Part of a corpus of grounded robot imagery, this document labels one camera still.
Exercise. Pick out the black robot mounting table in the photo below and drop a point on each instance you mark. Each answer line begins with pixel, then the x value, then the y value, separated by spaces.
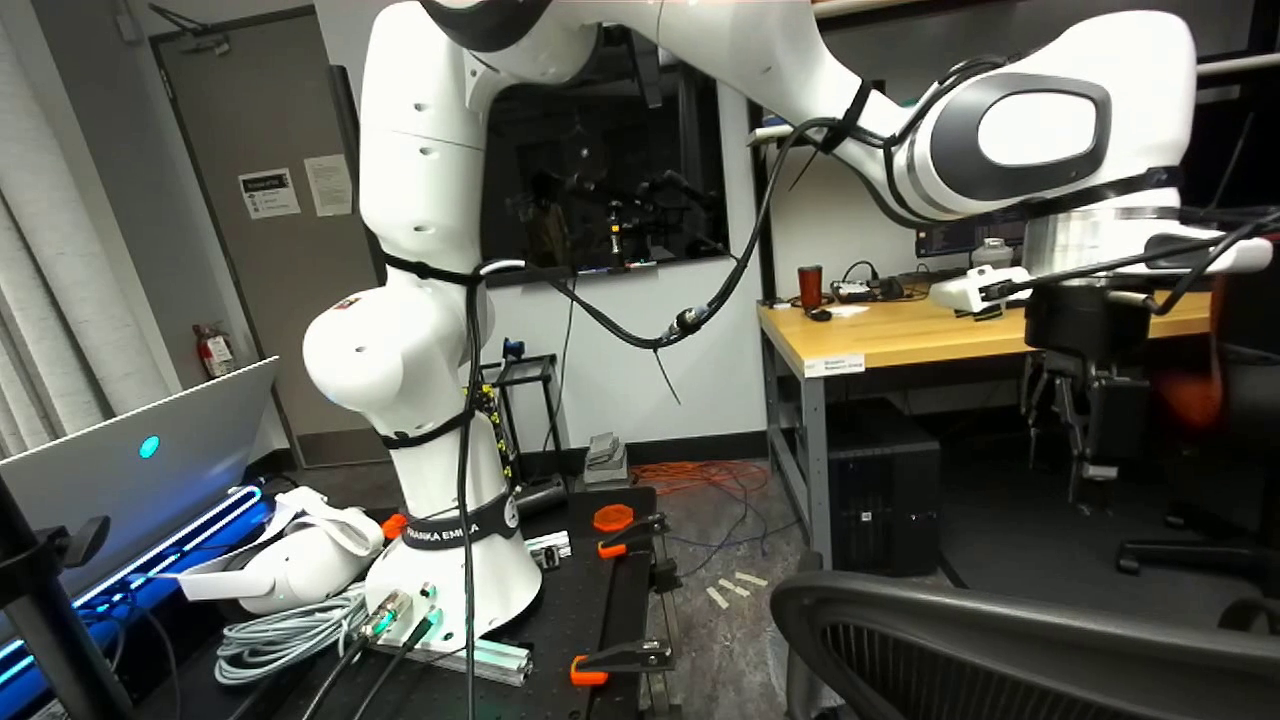
pixel 584 613

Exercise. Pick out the black metal stand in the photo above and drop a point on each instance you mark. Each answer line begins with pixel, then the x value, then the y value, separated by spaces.
pixel 530 360

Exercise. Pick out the black mesh office chair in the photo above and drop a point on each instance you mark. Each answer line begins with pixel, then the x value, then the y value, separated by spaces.
pixel 960 660

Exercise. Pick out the plain white paper notice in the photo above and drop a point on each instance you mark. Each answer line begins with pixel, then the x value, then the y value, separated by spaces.
pixel 330 185

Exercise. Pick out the small grey box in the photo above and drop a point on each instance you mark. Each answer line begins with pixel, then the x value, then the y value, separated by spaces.
pixel 605 465

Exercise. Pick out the black rack upright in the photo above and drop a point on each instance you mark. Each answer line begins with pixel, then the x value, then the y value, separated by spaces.
pixel 762 226

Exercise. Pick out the black computer tower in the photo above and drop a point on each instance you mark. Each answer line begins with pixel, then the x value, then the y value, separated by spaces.
pixel 881 504

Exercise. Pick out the small copper red can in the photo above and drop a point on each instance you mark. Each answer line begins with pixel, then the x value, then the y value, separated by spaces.
pixel 809 287

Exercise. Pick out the white workbench label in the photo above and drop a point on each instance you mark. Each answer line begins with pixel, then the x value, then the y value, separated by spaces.
pixel 834 360

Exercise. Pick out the orange black clamp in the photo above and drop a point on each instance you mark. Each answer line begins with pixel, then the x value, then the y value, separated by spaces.
pixel 614 522
pixel 584 668

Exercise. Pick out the grey door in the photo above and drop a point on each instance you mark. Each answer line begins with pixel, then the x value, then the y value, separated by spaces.
pixel 226 292

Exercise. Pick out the teal clear plastic strip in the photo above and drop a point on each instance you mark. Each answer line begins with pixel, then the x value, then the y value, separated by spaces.
pixel 494 657

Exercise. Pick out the wooden top workbench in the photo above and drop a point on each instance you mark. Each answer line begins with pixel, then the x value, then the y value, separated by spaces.
pixel 881 332

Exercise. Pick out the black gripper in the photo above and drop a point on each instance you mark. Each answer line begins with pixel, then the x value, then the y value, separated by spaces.
pixel 1085 327

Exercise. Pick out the silver laptop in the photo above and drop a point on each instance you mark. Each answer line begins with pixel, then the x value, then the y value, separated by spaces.
pixel 147 465

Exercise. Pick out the white wall shelf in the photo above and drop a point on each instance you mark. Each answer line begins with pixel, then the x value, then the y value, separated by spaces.
pixel 772 130

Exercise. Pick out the white paper notice with print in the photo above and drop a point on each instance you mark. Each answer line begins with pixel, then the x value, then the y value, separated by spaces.
pixel 269 194

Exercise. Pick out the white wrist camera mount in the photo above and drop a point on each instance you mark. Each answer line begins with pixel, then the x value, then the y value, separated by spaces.
pixel 980 288

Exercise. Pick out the black tripod stand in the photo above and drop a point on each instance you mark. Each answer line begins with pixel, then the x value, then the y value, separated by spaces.
pixel 63 640

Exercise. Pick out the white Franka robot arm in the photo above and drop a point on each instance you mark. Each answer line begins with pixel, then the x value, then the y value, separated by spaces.
pixel 426 174

